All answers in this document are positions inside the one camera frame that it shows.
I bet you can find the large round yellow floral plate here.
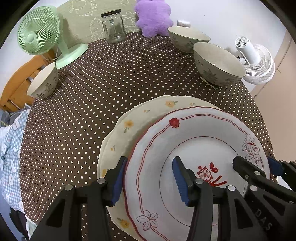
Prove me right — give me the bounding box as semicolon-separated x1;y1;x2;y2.
105;95;223;234

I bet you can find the brown polka dot tablecloth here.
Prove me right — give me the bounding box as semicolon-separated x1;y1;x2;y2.
20;31;274;241

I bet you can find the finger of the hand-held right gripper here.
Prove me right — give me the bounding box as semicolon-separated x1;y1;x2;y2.
232;156;296;202
268;157;296;186

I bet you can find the beige door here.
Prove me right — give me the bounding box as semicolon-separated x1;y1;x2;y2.
251;30;296;163

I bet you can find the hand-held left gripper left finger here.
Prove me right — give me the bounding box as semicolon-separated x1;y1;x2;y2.
30;156;127;241

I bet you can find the grey-green floral bowl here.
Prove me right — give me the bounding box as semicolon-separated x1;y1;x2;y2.
168;26;211;54
193;42;247;87
27;62;59;99

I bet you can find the green desk fan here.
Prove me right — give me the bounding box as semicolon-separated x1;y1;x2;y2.
17;6;89;69

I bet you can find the green patterned board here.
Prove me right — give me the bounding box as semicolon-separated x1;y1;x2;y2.
56;0;139;44

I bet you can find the purple plush toy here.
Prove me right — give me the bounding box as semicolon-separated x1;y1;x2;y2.
135;0;174;37

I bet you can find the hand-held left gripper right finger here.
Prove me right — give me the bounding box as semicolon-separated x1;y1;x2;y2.
172;156;260;241

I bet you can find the white red floral plate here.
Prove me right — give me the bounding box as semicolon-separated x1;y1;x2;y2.
122;106;271;241

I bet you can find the white clip fan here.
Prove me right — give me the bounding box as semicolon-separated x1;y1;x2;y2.
234;36;275;84

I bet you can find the blue checkered printed blanket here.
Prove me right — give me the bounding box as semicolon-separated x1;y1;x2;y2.
0;109;37;239

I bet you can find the glass jar with dark lid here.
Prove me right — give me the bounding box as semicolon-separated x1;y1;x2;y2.
101;9;126;44

